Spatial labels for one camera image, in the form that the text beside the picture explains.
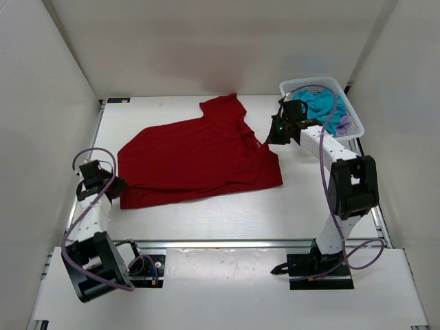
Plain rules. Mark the lavender t-shirt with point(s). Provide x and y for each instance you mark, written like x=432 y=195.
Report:
x=344 y=126

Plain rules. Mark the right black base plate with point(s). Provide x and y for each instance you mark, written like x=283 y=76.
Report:
x=308 y=272

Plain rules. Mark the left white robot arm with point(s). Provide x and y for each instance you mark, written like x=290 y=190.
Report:
x=93 y=262

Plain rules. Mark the white plastic basket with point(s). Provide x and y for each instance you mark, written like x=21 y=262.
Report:
x=318 y=84

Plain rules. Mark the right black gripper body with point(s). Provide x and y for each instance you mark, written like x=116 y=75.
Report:
x=288 y=124

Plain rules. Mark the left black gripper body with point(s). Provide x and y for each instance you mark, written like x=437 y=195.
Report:
x=108 y=177

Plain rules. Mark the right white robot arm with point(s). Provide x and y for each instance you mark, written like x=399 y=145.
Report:
x=350 y=180

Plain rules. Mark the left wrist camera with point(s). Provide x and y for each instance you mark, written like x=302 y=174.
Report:
x=76 y=167

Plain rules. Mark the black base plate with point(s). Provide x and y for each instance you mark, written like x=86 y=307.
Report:
x=308 y=272
x=147 y=269

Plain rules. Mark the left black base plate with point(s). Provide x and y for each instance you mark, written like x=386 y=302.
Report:
x=147 y=269

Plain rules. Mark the teal t-shirt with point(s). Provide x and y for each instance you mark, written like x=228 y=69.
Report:
x=320 y=107

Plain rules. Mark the red t-shirt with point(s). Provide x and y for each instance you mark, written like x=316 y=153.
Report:
x=215 y=154

